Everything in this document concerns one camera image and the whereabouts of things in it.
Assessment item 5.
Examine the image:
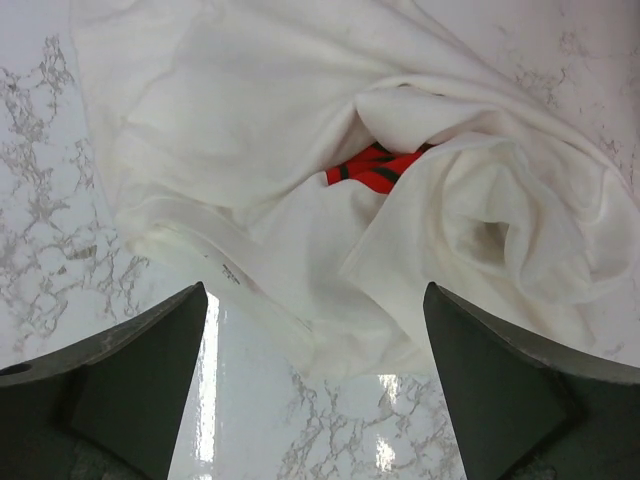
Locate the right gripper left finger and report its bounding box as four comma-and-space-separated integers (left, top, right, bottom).
1, 283, 208, 479

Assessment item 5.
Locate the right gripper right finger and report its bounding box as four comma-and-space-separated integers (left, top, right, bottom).
423, 283, 639, 479

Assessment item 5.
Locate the white t shirt red print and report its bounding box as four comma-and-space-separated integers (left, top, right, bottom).
70, 1, 639, 378

